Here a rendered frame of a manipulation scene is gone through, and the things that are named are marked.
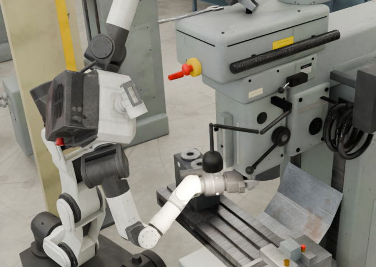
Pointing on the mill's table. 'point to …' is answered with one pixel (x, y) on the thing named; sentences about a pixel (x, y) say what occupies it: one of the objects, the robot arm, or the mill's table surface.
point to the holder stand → (196, 162)
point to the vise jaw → (275, 256)
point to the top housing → (247, 35)
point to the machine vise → (319, 255)
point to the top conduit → (253, 61)
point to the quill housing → (245, 109)
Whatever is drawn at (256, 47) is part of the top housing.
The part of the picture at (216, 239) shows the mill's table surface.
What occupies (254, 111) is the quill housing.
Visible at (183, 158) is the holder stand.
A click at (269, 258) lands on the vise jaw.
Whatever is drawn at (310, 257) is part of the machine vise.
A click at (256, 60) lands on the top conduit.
